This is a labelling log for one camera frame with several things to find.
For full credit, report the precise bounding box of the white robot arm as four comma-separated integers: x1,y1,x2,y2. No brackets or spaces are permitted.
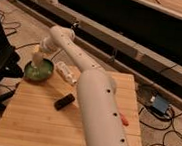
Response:
31,25,129,146

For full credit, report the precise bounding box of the green ceramic bowl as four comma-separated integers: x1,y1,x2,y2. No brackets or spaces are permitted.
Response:
24,58,54,82

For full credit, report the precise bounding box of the black rectangular block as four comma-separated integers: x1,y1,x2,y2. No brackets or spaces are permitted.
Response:
54,93,75,111

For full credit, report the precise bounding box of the wooden board table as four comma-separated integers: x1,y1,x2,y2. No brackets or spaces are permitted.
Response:
0,71,142,146

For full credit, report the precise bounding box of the orange toy carrot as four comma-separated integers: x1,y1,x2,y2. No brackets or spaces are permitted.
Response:
119,113,129,126

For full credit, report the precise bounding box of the blue electronic box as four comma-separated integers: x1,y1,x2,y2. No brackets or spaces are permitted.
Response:
150,95,169,115

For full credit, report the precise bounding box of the black cable to rail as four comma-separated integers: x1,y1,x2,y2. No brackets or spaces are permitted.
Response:
13,14,81,65

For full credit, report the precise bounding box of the black floor cable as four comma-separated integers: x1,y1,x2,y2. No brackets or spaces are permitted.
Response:
132,100,182,146

